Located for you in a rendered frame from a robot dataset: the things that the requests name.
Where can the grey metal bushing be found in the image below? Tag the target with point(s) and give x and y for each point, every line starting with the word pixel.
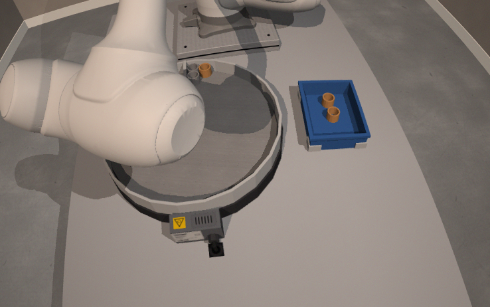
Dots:
pixel 192 67
pixel 194 77

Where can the bronze bushing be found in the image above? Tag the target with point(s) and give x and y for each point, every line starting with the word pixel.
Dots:
pixel 333 118
pixel 328 100
pixel 205 70

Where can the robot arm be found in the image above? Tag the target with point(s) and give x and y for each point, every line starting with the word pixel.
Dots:
pixel 127 103

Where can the blue plastic crate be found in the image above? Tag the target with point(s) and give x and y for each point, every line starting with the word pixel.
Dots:
pixel 351 129

